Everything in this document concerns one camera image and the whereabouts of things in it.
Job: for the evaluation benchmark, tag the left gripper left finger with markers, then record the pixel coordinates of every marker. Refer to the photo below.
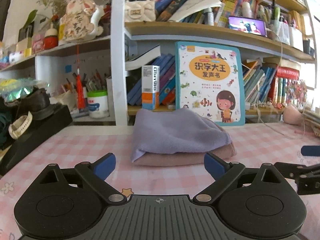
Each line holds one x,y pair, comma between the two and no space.
104,166

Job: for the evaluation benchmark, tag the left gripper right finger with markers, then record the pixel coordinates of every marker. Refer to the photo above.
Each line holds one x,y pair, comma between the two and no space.
215,166

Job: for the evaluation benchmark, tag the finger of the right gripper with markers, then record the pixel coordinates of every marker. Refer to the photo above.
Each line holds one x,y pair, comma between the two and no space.
310,151
294,171

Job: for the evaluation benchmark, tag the pink towel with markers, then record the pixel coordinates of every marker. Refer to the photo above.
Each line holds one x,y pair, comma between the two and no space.
190,156

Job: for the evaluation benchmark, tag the lavender towel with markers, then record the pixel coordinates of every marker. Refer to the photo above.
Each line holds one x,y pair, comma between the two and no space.
179,117

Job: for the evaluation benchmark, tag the pink plush toy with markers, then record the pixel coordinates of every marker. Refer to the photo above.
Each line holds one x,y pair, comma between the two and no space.
292,116

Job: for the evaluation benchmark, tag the red books row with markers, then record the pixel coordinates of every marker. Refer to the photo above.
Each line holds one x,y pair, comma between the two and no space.
283,78

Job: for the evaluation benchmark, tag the white jar green lid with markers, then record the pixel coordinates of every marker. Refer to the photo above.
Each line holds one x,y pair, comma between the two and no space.
98,104

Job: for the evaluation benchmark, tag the black box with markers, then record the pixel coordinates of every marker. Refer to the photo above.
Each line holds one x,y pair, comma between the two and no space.
36,134

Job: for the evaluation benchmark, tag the red tassel ornament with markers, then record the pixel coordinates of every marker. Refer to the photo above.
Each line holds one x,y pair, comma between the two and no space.
79,88

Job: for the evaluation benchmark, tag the slanted colourful books stack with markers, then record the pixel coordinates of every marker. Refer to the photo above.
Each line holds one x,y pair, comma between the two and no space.
258,76

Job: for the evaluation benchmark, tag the children's character sound book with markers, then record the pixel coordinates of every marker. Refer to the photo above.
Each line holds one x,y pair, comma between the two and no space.
209,82

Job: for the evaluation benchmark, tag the white wristwatch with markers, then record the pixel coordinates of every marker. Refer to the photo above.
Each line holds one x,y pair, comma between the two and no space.
18,127

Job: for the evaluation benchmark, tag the white orange medicine box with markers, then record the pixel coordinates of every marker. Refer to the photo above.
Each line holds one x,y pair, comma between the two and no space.
150,87

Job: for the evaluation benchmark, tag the blue books stack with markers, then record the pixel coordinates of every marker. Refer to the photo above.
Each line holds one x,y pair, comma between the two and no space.
165,62

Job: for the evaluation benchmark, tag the lucky cat figurine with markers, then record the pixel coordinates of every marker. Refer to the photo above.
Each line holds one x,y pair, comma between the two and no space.
81,21

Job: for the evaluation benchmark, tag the cream pearl handle handbag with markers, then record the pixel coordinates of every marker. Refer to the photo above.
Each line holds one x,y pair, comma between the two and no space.
139,11

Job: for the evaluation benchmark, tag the white shelf upright post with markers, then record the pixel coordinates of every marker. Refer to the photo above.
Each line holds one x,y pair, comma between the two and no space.
117,49

